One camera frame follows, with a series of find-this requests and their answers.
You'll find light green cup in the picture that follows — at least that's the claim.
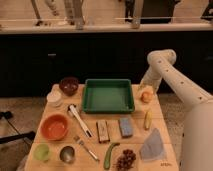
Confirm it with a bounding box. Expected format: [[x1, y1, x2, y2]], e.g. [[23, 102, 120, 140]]
[[34, 144, 50, 162]]

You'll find blue sponge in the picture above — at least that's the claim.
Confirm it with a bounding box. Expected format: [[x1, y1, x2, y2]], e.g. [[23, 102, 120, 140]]
[[119, 118, 133, 137]]

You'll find grey blue folded cloth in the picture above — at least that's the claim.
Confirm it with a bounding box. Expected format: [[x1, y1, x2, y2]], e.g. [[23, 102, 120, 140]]
[[140, 128, 166, 161]]

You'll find green cucumber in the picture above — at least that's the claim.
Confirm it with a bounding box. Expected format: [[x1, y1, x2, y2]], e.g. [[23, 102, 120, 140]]
[[103, 142, 120, 170]]

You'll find white handled kitchen tool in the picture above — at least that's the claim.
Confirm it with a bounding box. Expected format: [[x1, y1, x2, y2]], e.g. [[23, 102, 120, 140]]
[[68, 104, 92, 137]]

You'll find brown wooden block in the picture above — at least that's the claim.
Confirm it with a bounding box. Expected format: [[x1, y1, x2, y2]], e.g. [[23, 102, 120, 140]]
[[96, 120, 110, 143]]

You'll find dark red bowl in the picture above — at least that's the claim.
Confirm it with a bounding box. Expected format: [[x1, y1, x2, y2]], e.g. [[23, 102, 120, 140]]
[[59, 77, 79, 96]]

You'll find white paper cup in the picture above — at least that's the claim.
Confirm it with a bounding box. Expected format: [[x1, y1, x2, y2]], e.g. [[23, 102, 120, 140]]
[[46, 90, 62, 107]]

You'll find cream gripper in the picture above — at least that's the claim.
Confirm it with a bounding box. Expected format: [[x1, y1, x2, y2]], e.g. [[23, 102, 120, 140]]
[[138, 76, 155, 90]]

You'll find orange plastic bowl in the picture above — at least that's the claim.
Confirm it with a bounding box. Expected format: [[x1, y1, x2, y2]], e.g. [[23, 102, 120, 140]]
[[40, 114, 68, 141]]

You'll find green plastic tray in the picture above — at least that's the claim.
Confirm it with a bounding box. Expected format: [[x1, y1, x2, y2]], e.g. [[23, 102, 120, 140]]
[[82, 79, 135, 114]]

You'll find silver metal fork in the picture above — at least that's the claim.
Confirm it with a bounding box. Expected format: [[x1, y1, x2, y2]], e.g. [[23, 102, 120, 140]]
[[73, 136, 100, 162]]

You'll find small orange apple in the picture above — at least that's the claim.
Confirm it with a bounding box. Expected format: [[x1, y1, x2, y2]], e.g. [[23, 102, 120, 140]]
[[141, 92, 153, 103]]

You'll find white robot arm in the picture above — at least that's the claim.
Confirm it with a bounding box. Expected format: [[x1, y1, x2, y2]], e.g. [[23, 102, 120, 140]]
[[139, 49, 213, 171]]

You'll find small metal cup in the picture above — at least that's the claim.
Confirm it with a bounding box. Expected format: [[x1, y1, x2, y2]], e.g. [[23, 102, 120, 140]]
[[60, 146, 75, 163]]

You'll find bunch of dark grapes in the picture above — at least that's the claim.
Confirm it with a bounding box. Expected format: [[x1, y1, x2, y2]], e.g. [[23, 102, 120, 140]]
[[116, 149, 136, 171]]

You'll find black tripod stand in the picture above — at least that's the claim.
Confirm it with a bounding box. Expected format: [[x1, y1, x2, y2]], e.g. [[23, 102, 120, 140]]
[[0, 111, 36, 144]]

